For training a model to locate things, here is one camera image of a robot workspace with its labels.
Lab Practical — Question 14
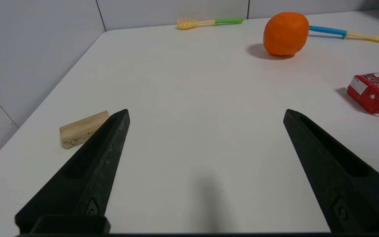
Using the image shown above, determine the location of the small wooden block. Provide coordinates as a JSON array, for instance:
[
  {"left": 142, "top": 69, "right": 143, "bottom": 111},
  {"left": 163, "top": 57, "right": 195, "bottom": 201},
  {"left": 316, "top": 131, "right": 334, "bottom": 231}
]
[{"left": 59, "top": 111, "right": 110, "bottom": 150}]

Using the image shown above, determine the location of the blue handled yellow spoon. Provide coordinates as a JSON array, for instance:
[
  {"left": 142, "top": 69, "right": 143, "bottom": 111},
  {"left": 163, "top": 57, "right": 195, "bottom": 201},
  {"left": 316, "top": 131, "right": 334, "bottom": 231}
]
[{"left": 309, "top": 25, "right": 379, "bottom": 44}]

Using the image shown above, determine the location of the green handled pasta fork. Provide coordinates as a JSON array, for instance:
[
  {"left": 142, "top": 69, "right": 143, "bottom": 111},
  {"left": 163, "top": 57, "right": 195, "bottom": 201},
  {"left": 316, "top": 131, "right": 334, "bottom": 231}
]
[{"left": 177, "top": 17, "right": 244, "bottom": 30}]

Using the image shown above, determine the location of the red milk carton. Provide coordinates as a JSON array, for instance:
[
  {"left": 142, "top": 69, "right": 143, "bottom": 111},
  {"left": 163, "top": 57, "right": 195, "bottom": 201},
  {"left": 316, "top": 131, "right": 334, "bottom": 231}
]
[{"left": 347, "top": 69, "right": 379, "bottom": 114}]

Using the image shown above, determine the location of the orange fruit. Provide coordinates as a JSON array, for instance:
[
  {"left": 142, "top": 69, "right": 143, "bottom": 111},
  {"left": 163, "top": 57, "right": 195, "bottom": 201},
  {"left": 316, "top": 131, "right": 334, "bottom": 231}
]
[{"left": 263, "top": 12, "right": 309, "bottom": 56}]

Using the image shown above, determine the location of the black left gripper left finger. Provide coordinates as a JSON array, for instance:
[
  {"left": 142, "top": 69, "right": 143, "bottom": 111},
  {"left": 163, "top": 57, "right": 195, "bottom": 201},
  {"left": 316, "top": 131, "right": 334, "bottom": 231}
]
[{"left": 15, "top": 109, "right": 131, "bottom": 235}]

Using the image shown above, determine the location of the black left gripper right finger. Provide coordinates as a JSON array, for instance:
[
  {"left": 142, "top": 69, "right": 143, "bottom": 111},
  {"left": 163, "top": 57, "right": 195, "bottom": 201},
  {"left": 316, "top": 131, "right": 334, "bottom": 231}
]
[{"left": 283, "top": 109, "right": 379, "bottom": 235}]

